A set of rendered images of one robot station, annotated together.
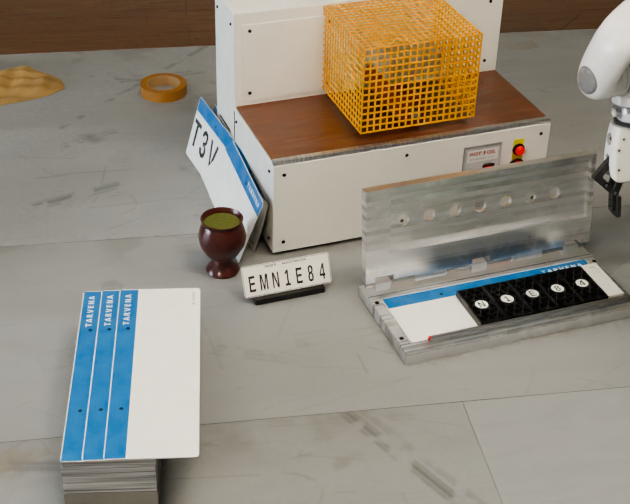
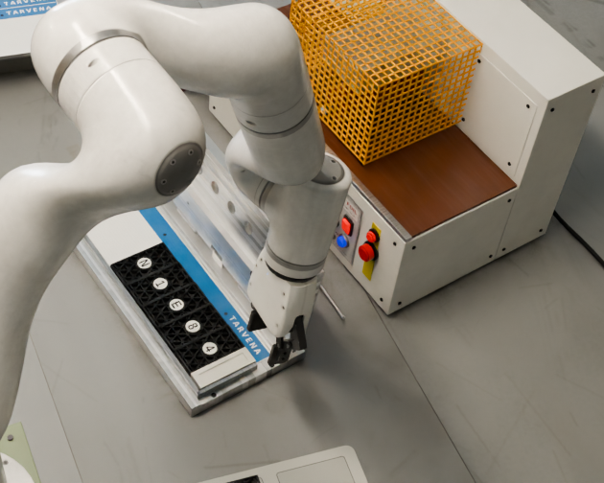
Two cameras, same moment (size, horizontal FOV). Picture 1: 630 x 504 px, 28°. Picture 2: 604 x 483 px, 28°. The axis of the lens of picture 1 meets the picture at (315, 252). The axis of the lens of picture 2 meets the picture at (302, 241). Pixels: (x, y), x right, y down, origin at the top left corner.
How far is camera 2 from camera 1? 218 cm
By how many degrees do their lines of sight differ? 53
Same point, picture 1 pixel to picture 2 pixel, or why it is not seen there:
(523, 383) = (43, 315)
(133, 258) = not seen: hidden behind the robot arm
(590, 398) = (29, 372)
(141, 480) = not seen: outside the picture
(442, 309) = (137, 237)
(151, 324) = (10, 27)
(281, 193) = not seen: hidden behind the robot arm
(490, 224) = (235, 234)
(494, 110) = (405, 188)
